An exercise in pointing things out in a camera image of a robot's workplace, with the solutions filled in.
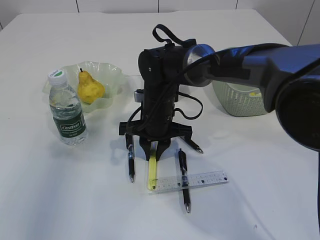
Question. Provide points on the clear plastic ruler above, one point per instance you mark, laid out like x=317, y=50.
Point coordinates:
x=177, y=183

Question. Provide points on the black pen on ruler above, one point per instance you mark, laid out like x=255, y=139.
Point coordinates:
x=184, y=180

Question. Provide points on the black pen left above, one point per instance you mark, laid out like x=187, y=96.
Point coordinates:
x=131, y=156

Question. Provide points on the clear plastic water bottle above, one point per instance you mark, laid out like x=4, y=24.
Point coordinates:
x=66, y=109

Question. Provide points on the black pen upper middle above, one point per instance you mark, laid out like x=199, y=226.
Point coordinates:
x=192, y=144

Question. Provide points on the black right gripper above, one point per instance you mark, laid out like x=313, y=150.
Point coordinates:
x=157, y=67

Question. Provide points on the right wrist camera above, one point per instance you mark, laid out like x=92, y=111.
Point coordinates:
x=139, y=96

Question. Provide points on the yellow waste paper package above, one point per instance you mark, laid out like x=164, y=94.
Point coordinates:
x=255, y=94

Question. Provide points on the yellow pear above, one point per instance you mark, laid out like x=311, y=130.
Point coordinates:
x=88, y=88

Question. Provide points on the yellow utility knife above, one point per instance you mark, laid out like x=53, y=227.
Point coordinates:
x=152, y=168

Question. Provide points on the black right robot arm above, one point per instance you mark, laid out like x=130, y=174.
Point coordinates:
x=288, y=78

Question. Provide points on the green plastic woven basket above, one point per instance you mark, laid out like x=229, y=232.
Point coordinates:
x=236, y=101

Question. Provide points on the green wavy glass plate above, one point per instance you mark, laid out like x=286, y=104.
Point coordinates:
x=109, y=75

